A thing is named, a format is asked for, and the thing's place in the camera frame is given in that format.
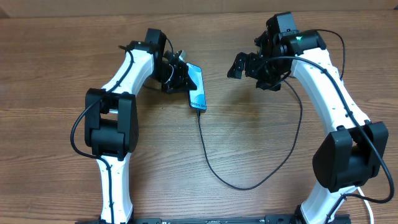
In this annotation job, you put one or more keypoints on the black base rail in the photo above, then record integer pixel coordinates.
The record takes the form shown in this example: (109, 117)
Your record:
(211, 220)

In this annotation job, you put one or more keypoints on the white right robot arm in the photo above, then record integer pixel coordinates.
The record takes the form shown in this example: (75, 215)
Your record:
(352, 150)

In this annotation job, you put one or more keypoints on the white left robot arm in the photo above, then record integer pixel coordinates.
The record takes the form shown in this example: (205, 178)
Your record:
(107, 130)

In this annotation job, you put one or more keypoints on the Galaxy S24+ smartphone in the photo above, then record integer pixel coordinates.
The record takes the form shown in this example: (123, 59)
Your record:
(197, 98)

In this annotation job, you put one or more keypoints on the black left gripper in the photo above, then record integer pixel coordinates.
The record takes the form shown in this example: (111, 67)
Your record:
(183, 81)

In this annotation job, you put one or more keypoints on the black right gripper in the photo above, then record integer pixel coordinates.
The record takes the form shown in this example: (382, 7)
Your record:
(252, 63)

